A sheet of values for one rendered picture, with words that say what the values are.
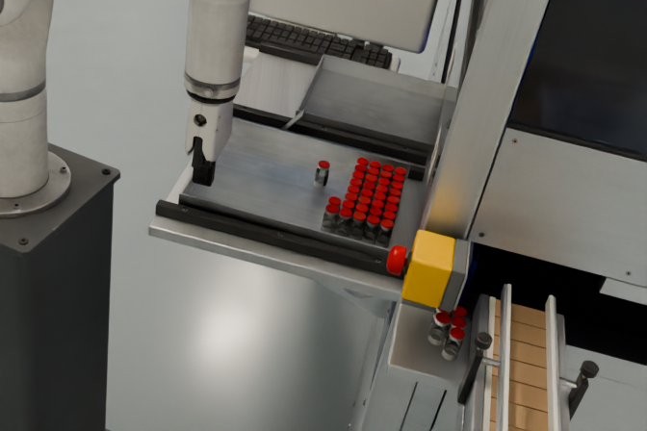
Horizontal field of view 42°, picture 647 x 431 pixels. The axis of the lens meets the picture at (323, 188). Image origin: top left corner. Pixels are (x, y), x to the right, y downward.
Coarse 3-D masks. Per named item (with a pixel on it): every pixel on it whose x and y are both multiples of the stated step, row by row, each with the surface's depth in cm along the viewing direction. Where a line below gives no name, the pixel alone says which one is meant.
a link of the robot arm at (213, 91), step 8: (184, 72) 126; (184, 80) 125; (192, 80) 123; (240, 80) 126; (192, 88) 124; (200, 88) 123; (208, 88) 122; (216, 88) 123; (224, 88) 123; (232, 88) 124; (208, 96) 123; (216, 96) 124; (224, 96) 124
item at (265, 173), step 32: (256, 128) 153; (224, 160) 148; (256, 160) 149; (288, 160) 151; (320, 160) 153; (352, 160) 152; (384, 160) 151; (192, 192) 138; (224, 192) 140; (256, 192) 141; (288, 192) 143; (320, 192) 144; (256, 224) 132; (288, 224) 131; (320, 224) 137; (384, 256) 130
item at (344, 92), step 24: (336, 72) 181; (360, 72) 180; (384, 72) 179; (312, 96) 171; (336, 96) 173; (360, 96) 175; (384, 96) 176; (408, 96) 178; (432, 96) 180; (312, 120) 159; (336, 120) 158; (360, 120) 167; (384, 120) 168; (408, 120) 170; (432, 120) 172; (408, 144) 158; (432, 144) 157
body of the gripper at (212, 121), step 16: (192, 96) 125; (192, 112) 125; (208, 112) 124; (224, 112) 128; (192, 128) 126; (208, 128) 126; (224, 128) 130; (192, 144) 128; (208, 144) 127; (224, 144) 133; (208, 160) 129
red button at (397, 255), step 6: (396, 246) 114; (402, 246) 115; (390, 252) 114; (396, 252) 114; (402, 252) 114; (390, 258) 114; (396, 258) 113; (402, 258) 113; (390, 264) 114; (396, 264) 113; (402, 264) 113; (390, 270) 114; (396, 270) 114
